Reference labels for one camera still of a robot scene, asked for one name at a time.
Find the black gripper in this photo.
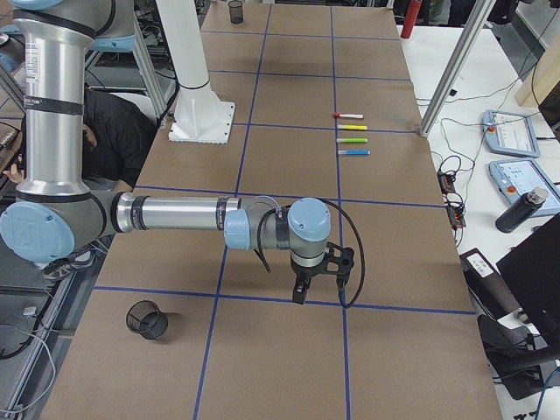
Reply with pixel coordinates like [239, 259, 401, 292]
[290, 241, 354, 304]

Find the blue marker pen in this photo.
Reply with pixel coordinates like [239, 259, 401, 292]
[338, 150, 370, 156]

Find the red marker pen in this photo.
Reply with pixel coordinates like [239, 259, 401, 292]
[332, 113, 364, 120]

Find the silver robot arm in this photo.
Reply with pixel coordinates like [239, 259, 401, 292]
[1, 1, 365, 304]

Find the brown paper table mat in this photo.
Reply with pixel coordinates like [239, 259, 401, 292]
[41, 4, 501, 419]

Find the green marker pen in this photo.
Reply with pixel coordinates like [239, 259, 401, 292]
[336, 137, 368, 144]

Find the near black mesh cup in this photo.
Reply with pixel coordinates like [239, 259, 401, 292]
[125, 300, 168, 340]

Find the black mesh cup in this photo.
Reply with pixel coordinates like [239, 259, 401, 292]
[227, 0, 244, 25]
[125, 300, 168, 340]

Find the yellow marker pen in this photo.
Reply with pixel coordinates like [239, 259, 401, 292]
[337, 124, 368, 131]

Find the labelled black box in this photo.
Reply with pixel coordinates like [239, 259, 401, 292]
[459, 248, 523, 319]

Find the black monitor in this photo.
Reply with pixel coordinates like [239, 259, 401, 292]
[497, 215, 559, 345]

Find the lower teach pendant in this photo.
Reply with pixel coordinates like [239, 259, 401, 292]
[488, 157, 559, 217]

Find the teach pendant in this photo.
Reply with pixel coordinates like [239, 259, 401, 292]
[481, 109, 540, 158]
[488, 157, 559, 217]

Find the seated person in black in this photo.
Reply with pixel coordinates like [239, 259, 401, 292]
[1, 90, 158, 263]

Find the black water bottle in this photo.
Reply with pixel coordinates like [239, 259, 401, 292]
[494, 187, 549, 234]

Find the upper teach pendant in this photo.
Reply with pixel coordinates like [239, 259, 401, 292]
[481, 109, 540, 158]

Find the far black mesh cup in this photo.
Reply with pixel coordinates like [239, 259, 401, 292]
[227, 0, 244, 25]

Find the red bottle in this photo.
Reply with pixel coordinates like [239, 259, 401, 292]
[400, 0, 423, 39]

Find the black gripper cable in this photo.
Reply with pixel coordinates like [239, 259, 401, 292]
[323, 199, 366, 310]

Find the white camera pole base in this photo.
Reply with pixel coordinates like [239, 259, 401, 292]
[157, 0, 235, 144]

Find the aluminium frame post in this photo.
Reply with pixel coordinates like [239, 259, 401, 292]
[417, 0, 495, 137]

